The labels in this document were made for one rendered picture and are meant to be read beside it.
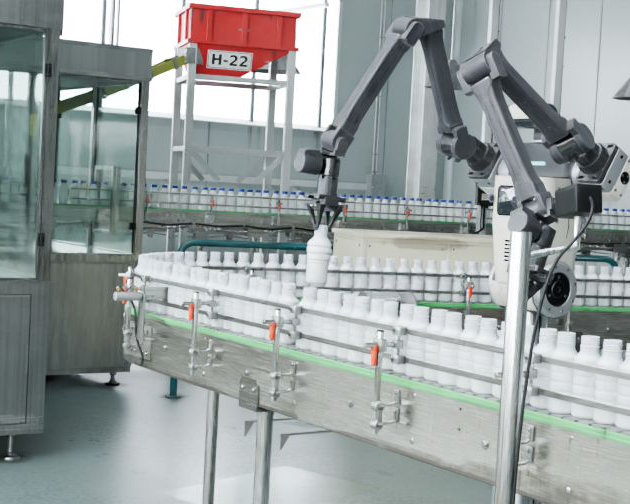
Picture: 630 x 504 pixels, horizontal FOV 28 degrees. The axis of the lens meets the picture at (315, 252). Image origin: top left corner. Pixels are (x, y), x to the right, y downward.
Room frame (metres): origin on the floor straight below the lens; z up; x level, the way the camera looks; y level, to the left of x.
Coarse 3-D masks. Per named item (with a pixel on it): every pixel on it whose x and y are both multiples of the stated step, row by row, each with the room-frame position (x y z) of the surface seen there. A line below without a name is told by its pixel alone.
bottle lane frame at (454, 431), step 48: (288, 384) 3.32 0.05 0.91; (336, 384) 3.14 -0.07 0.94; (384, 384) 2.98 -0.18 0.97; (336, 432) 3.13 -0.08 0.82; (384, 432) 2.97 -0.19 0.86; (432, 432) 2.82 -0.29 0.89; (480, 432) 2.69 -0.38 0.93; (576, 432) 2.46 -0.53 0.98; (480, 480) 2.68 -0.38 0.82; (528, 480) 2.56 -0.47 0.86; (576, 480) 2.45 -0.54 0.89; (624, 480) 2.35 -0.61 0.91
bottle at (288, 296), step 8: (288, 288) 3.43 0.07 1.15; (288, 296) 3.42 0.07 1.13; (288, 304) 3.42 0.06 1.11; (296, 304) 3.43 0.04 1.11; (288, 312) 3.42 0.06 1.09; (288, 328) 3.42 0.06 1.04; (296, 328) 3.43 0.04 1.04; (280, 336) 3.42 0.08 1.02; (288, 336) 3.42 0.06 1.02; (288, 344) 3.42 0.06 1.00
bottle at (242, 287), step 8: (240, 280) 3.62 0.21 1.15; (248, 280) 3.63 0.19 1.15; (240, 288) 3.62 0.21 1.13; (248, 288) 3.63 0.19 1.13; (232, 304) 3.63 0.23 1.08; (240, 304) 3.61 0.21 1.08; (232, 312) 3.62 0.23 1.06; (240, 312) 3.61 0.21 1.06; (232, 328) 3.62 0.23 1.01; (240, 328) 3.61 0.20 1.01
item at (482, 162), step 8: (480, 144) 3.71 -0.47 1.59; (488, 144) 3.74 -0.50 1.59; (496, 144) 3.76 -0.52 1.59; (480, 152) 3.71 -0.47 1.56; (488, 152) 3.71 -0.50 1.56; (496, 152) 3.73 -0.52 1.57; (472, 160) 3.72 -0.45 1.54; (480, 160) 3.71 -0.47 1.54; (488, 160) 3.72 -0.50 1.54; (496, 160) 3.73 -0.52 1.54; (472, 168) 3.75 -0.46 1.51; (480, 168) 3.73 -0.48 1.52; (488, 168) 3.72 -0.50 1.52; (472, 176) 3.75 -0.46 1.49; (480, 176) 3.72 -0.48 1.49; (488, 176) 3.71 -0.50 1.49
